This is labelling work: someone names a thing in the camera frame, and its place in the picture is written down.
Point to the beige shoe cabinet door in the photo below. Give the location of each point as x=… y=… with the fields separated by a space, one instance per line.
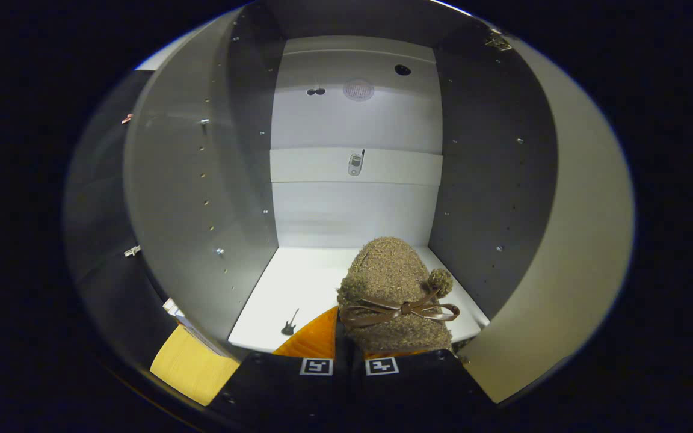
x=575 y=240

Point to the brown fuzzy shoe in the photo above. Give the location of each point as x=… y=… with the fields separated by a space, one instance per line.
x=388 y=270

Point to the white cover book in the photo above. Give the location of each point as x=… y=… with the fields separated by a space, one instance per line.
x=170 y=305

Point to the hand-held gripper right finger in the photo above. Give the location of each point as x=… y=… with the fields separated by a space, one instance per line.
x=418 y=385

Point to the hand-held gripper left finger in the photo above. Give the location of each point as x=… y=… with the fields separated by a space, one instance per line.
x=280 y=391

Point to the grey shoe cabinet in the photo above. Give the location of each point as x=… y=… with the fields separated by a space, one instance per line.
x=352 y=210

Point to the white cloth clip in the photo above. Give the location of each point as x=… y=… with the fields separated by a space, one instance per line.
x=132 y=251

